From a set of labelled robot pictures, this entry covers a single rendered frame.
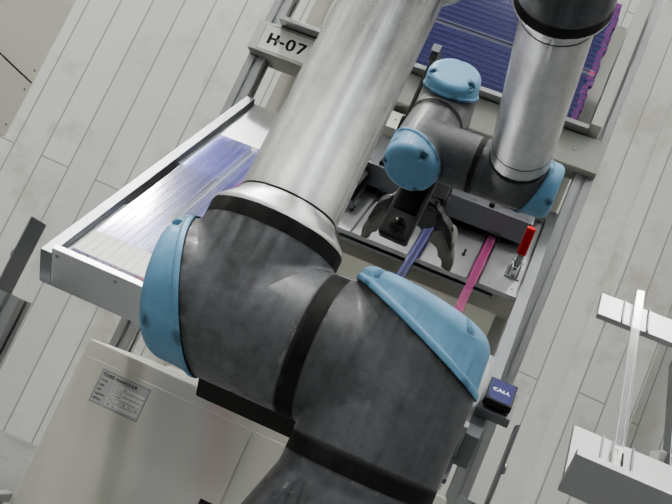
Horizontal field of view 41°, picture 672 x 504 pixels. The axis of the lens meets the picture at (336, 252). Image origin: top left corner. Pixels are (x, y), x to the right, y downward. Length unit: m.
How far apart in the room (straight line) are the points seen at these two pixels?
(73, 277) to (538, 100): 0.76
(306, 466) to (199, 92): 3.97
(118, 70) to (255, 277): 3.97
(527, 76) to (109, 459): 1.04
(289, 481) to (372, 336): 0.12
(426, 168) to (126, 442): 0.80
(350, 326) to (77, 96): 4.01
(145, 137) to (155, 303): 3.83
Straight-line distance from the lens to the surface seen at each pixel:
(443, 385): 0.63
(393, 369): 0.62
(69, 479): 1.69
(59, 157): 4.52
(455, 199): 1.67
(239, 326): 0.65
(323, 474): 0.63
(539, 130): 1.01
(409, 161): 1.12
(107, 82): 4.59
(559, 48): 0.91
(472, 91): 1.20
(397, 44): 0.76
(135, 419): 1.65
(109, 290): 1.37
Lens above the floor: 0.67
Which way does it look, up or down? 10 degrees up
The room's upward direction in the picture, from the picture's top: 24 degrees clockwise
